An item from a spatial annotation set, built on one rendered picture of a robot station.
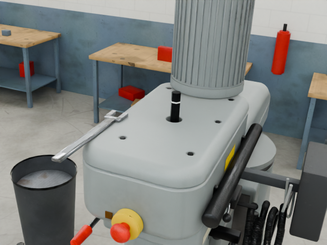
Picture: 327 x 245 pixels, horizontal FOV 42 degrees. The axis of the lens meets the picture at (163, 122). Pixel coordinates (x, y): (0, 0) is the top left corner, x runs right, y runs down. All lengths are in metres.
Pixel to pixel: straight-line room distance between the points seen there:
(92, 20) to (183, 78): 4.91
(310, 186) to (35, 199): 2.26
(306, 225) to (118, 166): 0.63
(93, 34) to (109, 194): 5.24
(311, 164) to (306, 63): 4.02
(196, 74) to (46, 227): 2.38
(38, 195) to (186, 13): 2.23
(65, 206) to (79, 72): 3.36
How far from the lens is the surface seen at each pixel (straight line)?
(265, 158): 1.54
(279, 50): 5.04
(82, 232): 0.90
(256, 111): 1.46
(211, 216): 0.80
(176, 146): 0.83
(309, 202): 1.20
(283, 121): 5.44
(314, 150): 1.28
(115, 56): 5.08
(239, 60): 1.09
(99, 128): 0.88
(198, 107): 1.02
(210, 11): 1.02
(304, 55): 5.16
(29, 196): 3.11
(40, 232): 3.30
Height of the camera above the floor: 2.28
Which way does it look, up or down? 25 degrees down
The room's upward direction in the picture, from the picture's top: 3 degrees clockwise
